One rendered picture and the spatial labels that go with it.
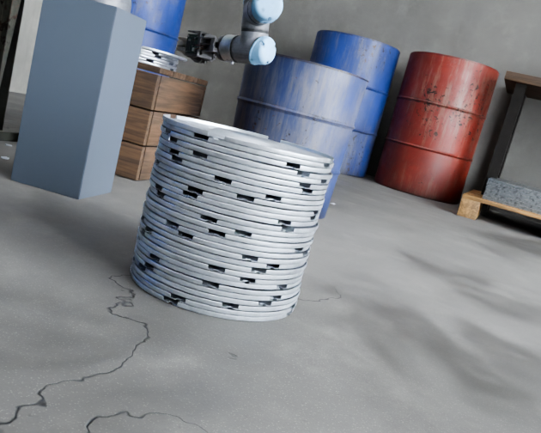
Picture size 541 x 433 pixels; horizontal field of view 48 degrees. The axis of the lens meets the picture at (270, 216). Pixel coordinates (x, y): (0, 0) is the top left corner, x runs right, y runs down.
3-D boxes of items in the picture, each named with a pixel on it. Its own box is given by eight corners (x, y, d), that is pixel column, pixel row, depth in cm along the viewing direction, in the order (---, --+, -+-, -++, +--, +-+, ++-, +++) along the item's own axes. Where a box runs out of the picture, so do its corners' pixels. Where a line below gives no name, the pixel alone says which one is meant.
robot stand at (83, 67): (111, 192, 162) (147, 21, 154) (78, 199, 144) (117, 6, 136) (49, 174, 164) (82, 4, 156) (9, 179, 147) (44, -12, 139)
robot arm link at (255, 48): (279, 35, 167) (276, 67, 169) (248, 33, 174) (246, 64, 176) (261, 31, 161) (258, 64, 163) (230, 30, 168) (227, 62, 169)
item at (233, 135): (346, 162, 112) (348, 158, 112) (309, 165, 84) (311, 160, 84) (204, 123, 119) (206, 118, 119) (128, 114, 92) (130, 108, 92)
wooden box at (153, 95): (186, 175, 223) (208, 81, 217) (136, 180, 187) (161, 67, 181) (92, 147, 233) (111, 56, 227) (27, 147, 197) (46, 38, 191)
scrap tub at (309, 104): (344, 216, 226) (380, 88, 218) (308, 226, 187) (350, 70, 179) (245, 185, 241) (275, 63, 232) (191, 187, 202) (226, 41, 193)
